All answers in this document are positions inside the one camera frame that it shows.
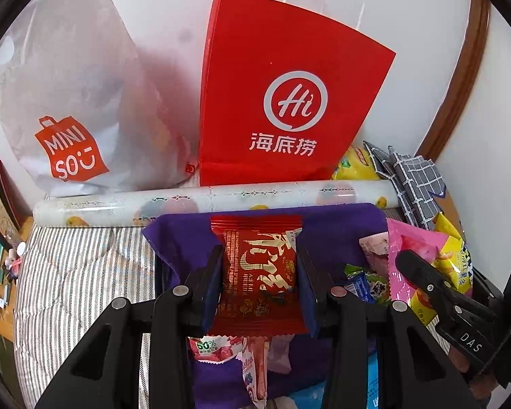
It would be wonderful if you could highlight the small pink white packet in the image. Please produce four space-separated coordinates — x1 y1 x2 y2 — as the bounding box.
359 231 390 273

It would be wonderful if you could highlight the yellow chips bag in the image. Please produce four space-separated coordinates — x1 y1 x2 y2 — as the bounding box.
330 145 380 182

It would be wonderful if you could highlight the patterned paper roll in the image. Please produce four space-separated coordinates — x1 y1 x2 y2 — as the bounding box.
33 179 398 228

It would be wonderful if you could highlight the small blue snack packet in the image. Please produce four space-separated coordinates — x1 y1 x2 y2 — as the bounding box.
345 273 373 304

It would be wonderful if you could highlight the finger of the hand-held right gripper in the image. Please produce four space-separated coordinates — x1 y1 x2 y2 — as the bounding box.
396 249 497 329
470 266 505 307

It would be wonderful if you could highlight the blue tissue pack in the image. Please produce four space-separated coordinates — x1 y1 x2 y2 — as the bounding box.
290 351 382 409

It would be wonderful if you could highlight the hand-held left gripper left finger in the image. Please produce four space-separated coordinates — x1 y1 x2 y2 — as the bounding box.
34 244 226 409

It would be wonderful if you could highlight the wooden door frame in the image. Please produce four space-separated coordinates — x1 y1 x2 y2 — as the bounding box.
413 0 492 163

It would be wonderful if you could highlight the red paper shopping bag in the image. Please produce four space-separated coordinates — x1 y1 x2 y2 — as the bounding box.
198 0 397 187

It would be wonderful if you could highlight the green snack packet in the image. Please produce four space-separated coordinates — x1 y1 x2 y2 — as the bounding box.
344 263 390 305

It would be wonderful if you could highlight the strawberry print snack packet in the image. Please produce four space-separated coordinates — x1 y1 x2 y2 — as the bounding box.
187 334 245 364

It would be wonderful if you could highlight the purple towel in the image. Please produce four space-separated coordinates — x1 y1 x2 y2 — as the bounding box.
141 202 390 409

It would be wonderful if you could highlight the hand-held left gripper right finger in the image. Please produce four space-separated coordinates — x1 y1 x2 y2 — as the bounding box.
296 245 480 409

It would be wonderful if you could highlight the grey plastic shopping bag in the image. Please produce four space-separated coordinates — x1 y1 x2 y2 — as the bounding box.
0 0 205 197

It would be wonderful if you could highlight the yellow panda print packet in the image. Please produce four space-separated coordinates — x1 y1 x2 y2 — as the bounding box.
432 212 473 294

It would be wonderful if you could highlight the red snack packet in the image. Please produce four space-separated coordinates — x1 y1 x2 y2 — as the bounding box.
210 215 303 336

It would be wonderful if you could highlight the wooden nightstand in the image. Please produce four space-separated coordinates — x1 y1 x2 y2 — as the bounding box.
0 217 35 342

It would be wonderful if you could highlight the person's right hand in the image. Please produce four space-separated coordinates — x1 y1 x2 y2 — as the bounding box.
449 345 495 388

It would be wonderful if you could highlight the pink mushroom print packet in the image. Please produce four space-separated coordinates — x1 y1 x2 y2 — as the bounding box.
241 336 275 407

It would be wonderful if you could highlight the blue checked cloth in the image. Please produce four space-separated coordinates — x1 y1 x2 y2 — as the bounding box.
362 140 448 231

